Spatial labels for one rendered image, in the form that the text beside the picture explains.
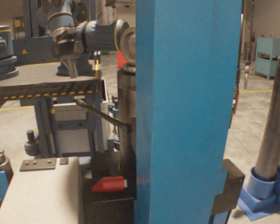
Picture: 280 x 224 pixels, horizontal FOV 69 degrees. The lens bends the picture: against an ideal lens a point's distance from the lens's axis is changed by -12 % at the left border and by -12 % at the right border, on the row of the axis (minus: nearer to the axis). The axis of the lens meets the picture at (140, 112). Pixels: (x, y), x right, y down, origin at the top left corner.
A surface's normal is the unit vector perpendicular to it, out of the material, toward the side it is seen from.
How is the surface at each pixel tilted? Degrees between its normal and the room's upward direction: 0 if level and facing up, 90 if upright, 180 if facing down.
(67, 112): 90
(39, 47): 90
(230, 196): 90
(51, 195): 0
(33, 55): 90
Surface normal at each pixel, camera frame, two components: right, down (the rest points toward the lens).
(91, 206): 0.22, 0.36
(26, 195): 0.00, -0.93
